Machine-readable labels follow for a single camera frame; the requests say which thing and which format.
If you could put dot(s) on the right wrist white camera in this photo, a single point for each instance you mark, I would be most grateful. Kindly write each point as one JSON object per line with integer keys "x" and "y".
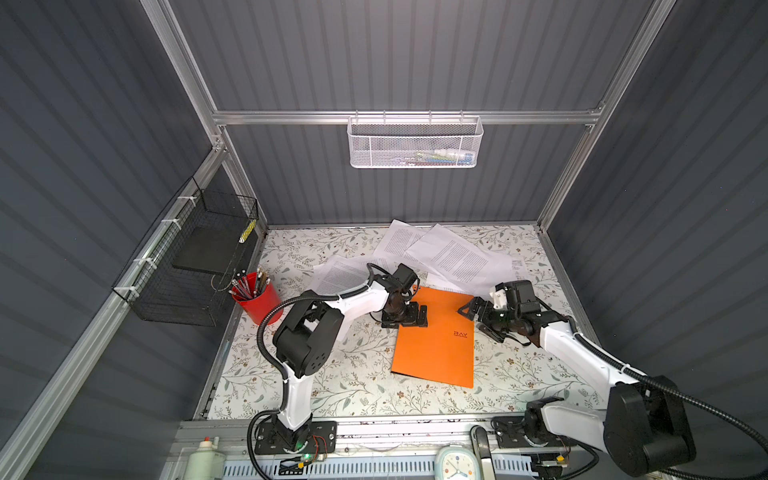
{"x": 499, "y": 297}

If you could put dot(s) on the yellow marker in black basket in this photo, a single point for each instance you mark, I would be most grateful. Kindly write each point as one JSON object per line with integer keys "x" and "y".
{"x": 247, "y": 231}

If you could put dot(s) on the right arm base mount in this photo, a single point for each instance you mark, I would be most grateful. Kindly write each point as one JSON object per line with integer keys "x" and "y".
{"x": 515, "y": 432}

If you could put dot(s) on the red pencil cup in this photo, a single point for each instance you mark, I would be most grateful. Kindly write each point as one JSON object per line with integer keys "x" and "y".
{"x": 255, "y": 294}

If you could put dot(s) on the black handle tool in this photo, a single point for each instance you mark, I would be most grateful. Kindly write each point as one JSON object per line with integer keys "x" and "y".
{"x": 481, "y": 447}

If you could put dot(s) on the orange black file folder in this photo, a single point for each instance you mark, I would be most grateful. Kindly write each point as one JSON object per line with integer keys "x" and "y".
{"x": 442, "y": 351}

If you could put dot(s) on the black wire mesh basket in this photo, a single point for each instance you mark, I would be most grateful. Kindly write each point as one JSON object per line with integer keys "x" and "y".
{"x": 183, "y": 274}

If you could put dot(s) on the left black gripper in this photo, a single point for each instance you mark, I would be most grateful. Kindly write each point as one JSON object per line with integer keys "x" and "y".
{"x": 412, "y": 320}

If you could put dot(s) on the small white clock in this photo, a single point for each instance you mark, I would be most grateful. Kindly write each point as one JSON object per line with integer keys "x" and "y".
{"x": 455, "y": 463}

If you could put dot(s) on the printed paper sheet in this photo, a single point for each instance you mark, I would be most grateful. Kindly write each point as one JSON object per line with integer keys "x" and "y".
{"x": 471, "y": 269}
{"x": 339, "y": 275}
{"x": 396, "y": 242}

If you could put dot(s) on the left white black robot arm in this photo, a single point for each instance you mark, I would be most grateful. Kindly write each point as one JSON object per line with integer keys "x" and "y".
{"x": 315, "y": 323}

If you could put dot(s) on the white wire mesh basket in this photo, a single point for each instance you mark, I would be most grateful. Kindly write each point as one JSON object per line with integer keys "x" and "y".
{"x": 414, "y": 141}

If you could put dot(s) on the white plastic bottle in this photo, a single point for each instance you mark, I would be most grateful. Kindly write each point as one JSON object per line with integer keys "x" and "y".
{"x": 207, "y": 462}

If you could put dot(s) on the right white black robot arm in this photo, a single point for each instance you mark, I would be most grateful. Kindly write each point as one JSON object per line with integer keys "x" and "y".
{"x": 643, "y": 427}

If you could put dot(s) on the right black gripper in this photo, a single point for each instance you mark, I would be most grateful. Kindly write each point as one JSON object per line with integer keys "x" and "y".
{"x": 484, "y": 323}

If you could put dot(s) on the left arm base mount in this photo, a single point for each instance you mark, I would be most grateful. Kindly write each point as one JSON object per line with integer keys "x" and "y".
{"x": 273, "y": 438}

